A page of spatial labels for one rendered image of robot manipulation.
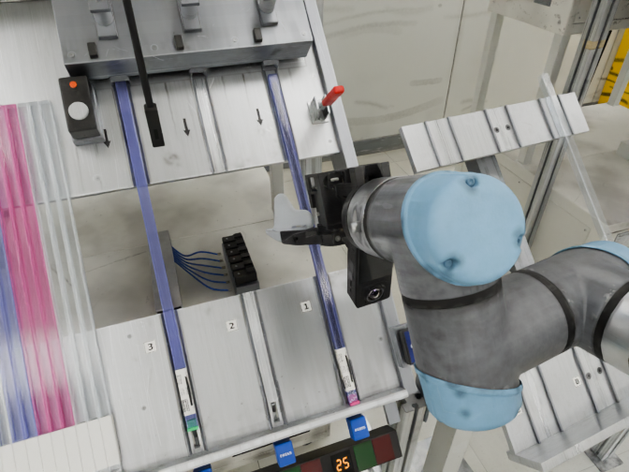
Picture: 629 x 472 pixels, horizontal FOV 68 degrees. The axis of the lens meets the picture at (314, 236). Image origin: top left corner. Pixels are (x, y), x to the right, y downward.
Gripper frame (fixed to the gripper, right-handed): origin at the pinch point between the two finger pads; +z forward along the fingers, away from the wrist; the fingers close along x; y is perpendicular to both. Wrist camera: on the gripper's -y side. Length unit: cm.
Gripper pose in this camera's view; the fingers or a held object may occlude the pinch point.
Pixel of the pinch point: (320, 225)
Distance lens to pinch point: 63.5
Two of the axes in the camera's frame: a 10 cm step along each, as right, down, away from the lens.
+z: -2.9, -0.9, 9.5
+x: -9.4, 2.0, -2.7
